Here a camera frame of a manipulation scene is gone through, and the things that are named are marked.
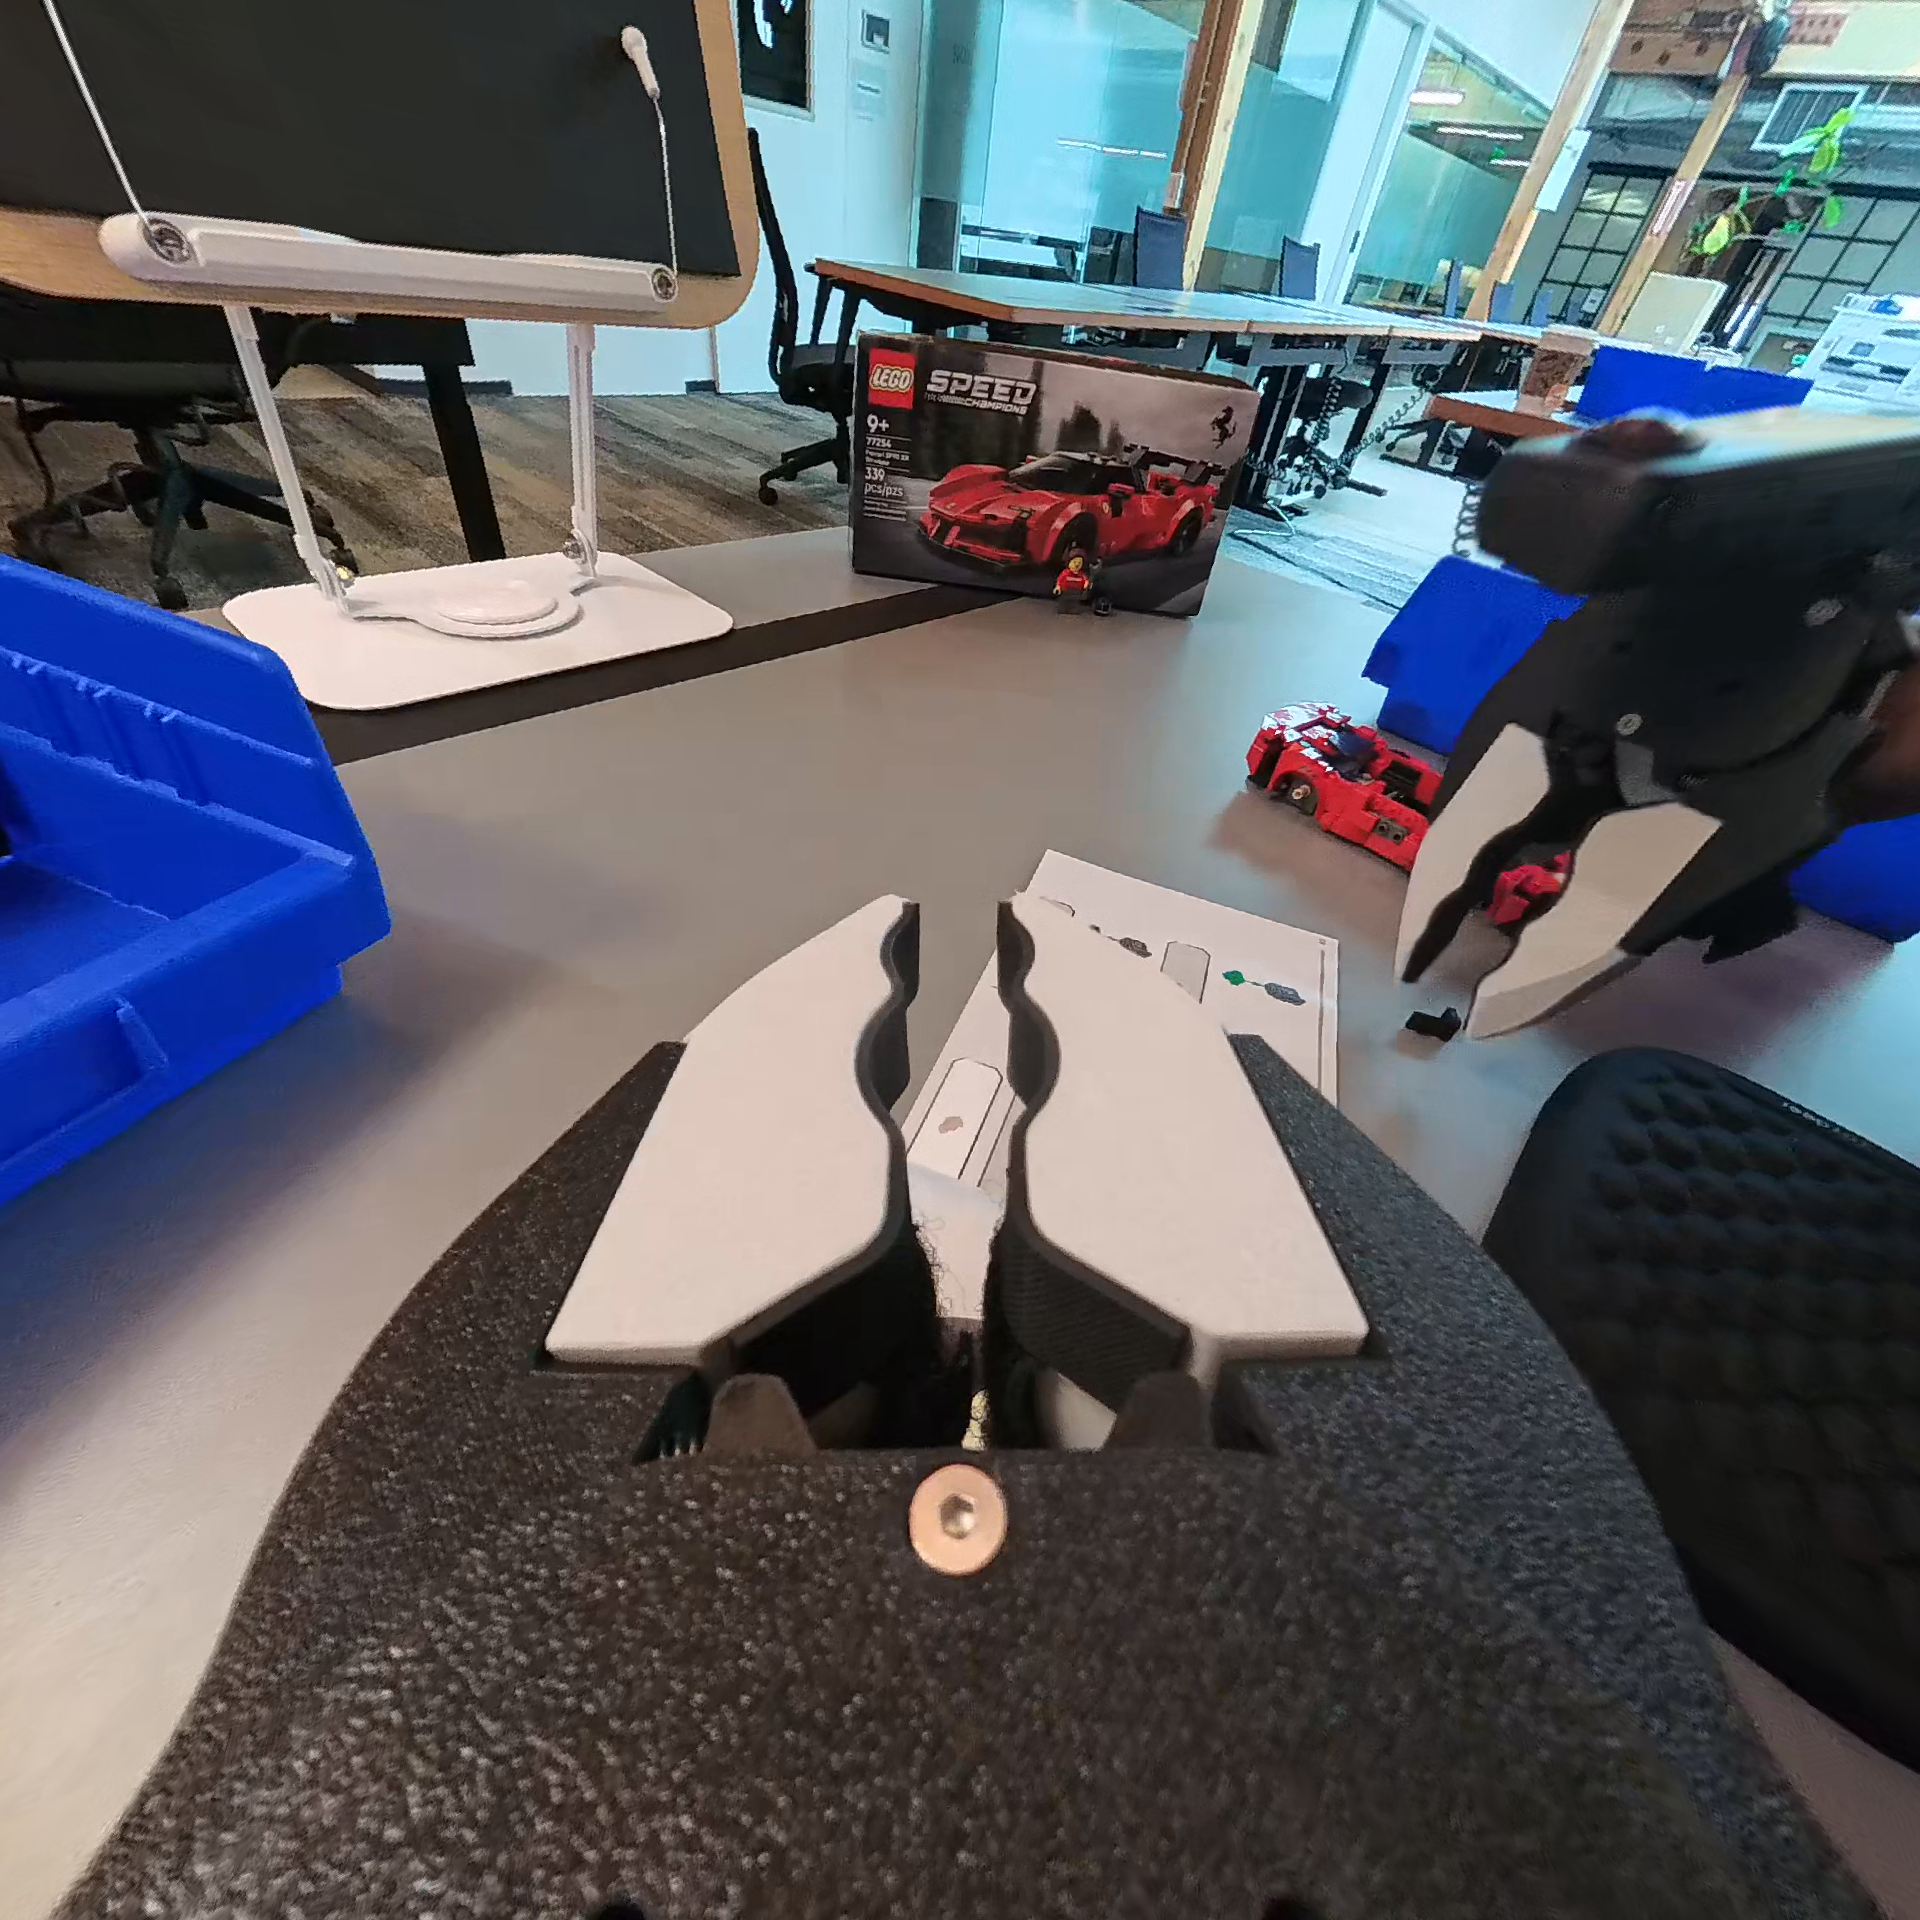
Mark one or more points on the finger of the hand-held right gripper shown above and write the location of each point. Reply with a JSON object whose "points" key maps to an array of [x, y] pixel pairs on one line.
{"points": [[1463, 856], [1604, 901]]}

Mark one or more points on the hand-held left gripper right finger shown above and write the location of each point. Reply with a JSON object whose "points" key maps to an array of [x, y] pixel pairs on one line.
{"points": [[1171, 1184]]}

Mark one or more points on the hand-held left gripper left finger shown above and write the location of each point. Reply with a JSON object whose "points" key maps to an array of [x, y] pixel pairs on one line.
{"points": [[733, 1171]]}

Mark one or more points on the blue bin with lego pieces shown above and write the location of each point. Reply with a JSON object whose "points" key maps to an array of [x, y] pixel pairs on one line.
{"points": [[1463, 646]]}

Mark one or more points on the red lego car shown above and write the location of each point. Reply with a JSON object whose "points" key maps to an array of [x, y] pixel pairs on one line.
{"points": [[1335, 780]]}

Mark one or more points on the small black lego piece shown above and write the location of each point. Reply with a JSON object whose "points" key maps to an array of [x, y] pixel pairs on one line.
{"points": [[1434, 1022]]}

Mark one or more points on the lego minifigure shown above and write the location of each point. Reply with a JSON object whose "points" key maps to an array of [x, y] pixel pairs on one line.
{"points": [[1075, 581]]}

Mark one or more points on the lego set box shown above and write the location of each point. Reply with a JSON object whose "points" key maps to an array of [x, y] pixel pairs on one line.
{"points": [[1036, 452]]}

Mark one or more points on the white printer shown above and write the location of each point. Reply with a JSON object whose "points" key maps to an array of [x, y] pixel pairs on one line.
{"points": [[1867, 352]]}

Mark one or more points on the white instruction sheet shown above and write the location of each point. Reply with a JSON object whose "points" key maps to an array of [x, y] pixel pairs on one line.
{"points": [[1148, 909]]}

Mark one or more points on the green potted plant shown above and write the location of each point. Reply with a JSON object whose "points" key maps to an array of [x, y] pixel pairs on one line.
{"points": [[1785, 181]]}

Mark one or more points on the black mesh chair back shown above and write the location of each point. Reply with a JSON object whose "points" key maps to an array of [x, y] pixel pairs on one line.
{"points": [[1724, 1320]]}

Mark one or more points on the white stand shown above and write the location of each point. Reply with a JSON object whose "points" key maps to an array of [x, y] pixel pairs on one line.
{"points": [[495, 629]]}

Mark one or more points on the empty blue storage bin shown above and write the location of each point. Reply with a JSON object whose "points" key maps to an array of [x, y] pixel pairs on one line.
{"points": [[181, 839]]}

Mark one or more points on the long wooden-topped table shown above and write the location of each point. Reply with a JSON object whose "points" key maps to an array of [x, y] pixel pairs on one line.
{"points": [[1050, 300]]}

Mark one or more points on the black office chair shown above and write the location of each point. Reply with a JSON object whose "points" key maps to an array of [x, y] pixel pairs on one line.
{"points": [[802, 359], [148, 452]]}

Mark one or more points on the black wood-framed board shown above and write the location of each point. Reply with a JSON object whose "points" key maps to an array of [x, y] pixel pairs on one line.
{"points": [[375, 119]]}

